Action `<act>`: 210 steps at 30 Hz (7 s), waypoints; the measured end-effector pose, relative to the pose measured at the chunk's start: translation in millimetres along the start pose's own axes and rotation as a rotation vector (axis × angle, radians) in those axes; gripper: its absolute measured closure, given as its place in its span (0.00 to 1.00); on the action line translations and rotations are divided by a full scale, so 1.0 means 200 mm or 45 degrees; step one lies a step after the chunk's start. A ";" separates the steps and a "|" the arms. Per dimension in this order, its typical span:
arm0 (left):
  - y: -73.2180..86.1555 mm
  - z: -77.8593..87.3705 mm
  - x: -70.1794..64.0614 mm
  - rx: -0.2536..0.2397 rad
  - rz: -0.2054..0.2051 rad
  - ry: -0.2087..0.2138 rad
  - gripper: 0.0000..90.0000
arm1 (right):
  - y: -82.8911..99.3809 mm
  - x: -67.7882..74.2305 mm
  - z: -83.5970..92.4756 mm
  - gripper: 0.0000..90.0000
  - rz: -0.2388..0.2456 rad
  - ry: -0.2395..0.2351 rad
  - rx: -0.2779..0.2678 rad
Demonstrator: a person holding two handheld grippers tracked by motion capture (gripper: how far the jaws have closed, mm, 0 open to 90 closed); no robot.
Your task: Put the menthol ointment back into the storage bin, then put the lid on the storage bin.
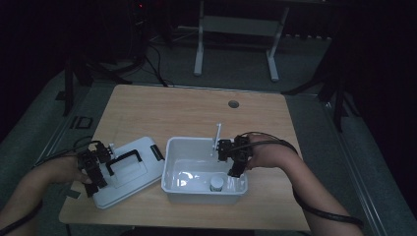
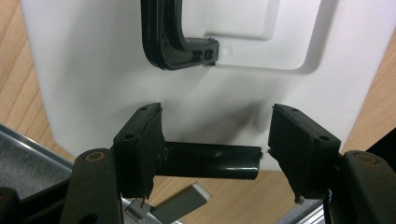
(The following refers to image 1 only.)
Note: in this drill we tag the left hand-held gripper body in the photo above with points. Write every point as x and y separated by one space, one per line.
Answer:
87 162

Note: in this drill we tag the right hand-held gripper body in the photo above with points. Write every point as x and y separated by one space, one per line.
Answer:
241 149

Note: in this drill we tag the small white-capped bottle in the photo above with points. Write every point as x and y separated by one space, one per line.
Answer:
217 183

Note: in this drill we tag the white plastic storage box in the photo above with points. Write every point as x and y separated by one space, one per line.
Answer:
183 193

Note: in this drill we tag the person's left hand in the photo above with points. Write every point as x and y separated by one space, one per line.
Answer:
65 170

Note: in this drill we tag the person's right hand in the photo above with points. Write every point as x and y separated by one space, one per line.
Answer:
268 154

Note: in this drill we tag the black floor tape patch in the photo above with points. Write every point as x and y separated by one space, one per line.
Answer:
72 194

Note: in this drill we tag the black metal stand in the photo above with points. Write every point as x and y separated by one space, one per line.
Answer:
78 73
334 88

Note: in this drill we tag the metal floor rail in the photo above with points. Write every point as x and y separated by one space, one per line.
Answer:
357 170
49 144

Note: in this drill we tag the white metal desk frame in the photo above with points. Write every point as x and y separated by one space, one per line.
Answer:
241 26

